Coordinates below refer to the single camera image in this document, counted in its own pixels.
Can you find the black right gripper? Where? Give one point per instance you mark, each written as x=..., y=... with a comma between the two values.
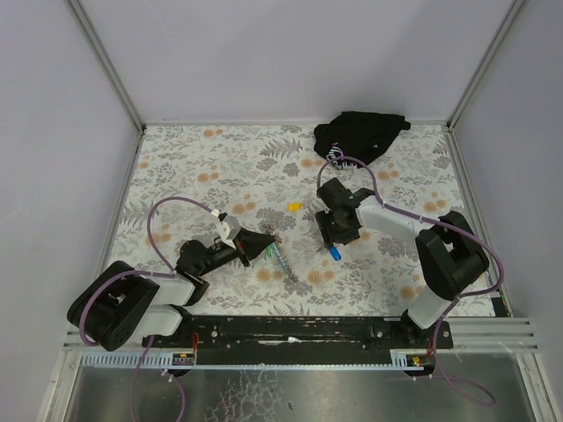
x=331, y=230

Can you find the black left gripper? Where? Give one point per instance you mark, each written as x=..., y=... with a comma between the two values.
x=242, y=249

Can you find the steel key holder with rings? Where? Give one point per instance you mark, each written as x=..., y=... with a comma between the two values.
x=277, y=250

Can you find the blue key tag with key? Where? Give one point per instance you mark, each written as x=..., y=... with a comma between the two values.
x=335, y=253

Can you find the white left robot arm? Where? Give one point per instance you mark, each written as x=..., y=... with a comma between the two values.
x=123, y=301

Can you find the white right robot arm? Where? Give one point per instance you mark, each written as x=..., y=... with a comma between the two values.
x=450, y=259

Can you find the floral patterned table mat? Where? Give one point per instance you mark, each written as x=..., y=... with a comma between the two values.
x=253, y=173

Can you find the black cloth with logo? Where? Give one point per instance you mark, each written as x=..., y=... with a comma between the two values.
x=362, y=136

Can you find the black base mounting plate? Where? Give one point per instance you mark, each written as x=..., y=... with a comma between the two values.
x=381, y=332

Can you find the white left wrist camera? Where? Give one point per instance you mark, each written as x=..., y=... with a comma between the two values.
x=227, y=226

